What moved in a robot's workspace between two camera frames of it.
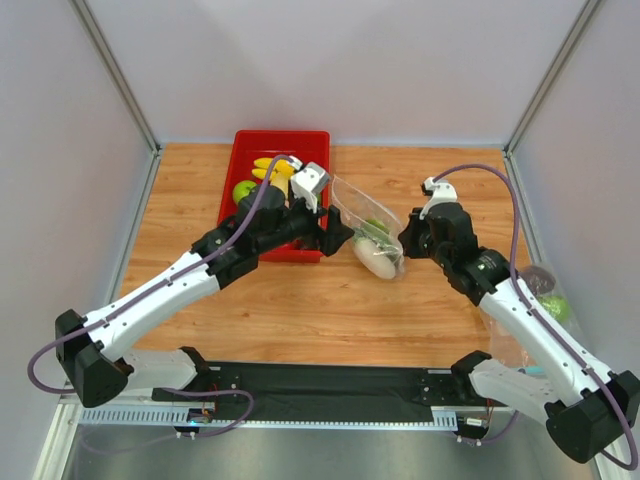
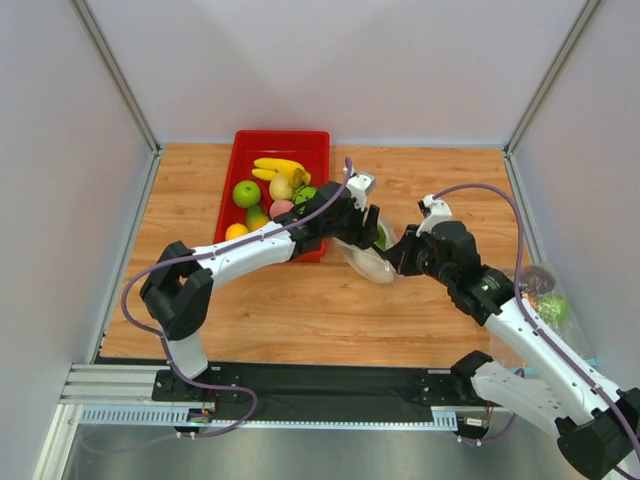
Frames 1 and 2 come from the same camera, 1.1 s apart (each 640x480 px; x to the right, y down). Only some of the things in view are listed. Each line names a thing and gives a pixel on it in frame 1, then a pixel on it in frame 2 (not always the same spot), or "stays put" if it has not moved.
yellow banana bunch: (262, 166) stays put
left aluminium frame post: (101, 45) stays put
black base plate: (318, 392) stays put
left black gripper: (323, 231) to (361, 226)
